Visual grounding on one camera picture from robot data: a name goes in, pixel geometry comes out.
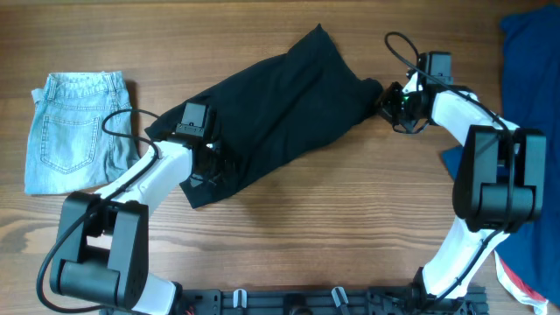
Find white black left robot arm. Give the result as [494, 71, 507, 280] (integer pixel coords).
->
[36, 141, 221, 314]

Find light blue denim shorts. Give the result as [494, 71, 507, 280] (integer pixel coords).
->
[24, 72, 139, 195]

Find white red cloth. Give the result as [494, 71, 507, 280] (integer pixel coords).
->
[493, 251, 549, 315]

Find blue polo shirt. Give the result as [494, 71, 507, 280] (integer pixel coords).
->
[440, 3, 560, 307]

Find black shorts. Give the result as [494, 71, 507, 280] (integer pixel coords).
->
[143, 24, 385, 209]

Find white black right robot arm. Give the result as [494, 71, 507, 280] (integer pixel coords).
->
[375, 76, 546, 300]

